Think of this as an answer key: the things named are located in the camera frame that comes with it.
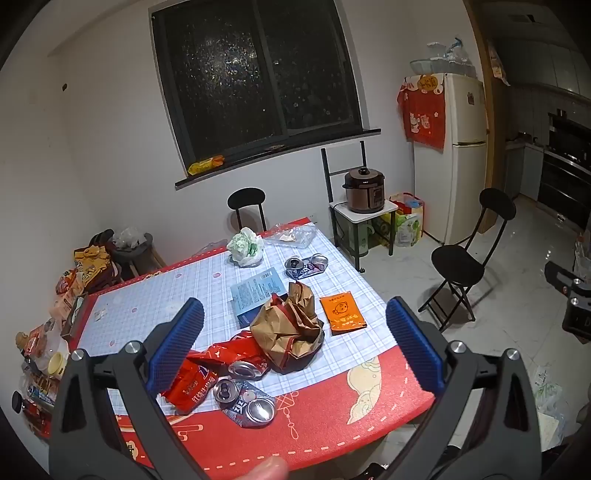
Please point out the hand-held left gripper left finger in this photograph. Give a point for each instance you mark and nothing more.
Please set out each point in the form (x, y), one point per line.
(178, 341)

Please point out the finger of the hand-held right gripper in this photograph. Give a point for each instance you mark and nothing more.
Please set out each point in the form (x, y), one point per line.
(558, 277)

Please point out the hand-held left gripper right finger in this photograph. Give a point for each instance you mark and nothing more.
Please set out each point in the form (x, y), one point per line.
(415, 346)

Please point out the light blue cardboard box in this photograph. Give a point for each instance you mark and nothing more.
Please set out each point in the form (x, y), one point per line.
(256, 295)

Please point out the person's left hand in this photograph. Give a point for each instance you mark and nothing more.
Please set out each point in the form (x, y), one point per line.
(268, 470)

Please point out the red snack wrapper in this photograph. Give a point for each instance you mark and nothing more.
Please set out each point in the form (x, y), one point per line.
(194, 383)

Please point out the plaid tablecloth with red border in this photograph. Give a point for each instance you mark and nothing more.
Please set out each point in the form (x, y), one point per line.
(194, 277)

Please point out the orange flat packet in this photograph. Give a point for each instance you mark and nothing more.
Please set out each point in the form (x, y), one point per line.
(342, 314)

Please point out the wooden stool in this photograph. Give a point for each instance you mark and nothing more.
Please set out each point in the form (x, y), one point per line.
(138, 258)

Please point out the black folding chair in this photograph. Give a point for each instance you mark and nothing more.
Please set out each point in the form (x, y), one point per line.
(457, 263)

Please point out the black kitchen oven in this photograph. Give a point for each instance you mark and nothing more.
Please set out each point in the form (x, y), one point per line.
(568, 175)

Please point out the brown tissue box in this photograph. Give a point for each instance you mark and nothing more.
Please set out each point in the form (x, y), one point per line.
(74, 318)

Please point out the crumpled brown paper bag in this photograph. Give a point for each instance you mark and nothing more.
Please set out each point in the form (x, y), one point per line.
(286, 327)

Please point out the white and green plastic bag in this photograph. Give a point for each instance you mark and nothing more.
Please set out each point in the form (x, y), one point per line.
(244, 249)

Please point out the crumpled clear bag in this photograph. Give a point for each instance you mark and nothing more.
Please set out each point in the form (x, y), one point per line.
(127, 237)

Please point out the pile of snack packets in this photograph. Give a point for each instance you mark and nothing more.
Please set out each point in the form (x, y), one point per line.
(83, 272)

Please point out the cream lidded cup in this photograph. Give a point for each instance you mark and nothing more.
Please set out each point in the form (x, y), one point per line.
(58, 364)

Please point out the colourful shopping bag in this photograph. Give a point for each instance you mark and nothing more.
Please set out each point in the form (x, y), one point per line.
(408, 221)

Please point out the green kettle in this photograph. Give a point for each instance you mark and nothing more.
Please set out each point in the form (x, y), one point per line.
(353, 237)

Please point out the black rack with white shelf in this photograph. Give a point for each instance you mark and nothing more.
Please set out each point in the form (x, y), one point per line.
(364, 217)

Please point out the cream refrigerator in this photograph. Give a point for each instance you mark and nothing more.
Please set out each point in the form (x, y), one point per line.
(457, 161)

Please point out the clear plastic bag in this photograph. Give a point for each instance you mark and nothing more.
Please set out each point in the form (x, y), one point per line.
(293, 235)

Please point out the black round-back chair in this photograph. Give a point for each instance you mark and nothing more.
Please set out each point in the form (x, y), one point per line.
(247, 198)

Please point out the brown pressure cooker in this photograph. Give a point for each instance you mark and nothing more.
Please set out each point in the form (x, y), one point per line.
(364, 191)

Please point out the yellow snack packet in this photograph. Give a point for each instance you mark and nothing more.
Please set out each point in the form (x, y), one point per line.
(205, 165)

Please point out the red printed cloth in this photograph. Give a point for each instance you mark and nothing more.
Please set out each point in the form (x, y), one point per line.
(422, 115)

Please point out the black window sill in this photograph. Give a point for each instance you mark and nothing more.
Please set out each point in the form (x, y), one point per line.
(277, 154)

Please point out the clear plastic bags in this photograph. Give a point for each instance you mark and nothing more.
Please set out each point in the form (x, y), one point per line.
(445, 57)

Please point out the dark window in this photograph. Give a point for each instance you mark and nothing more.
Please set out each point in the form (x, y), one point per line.
(254, 74)

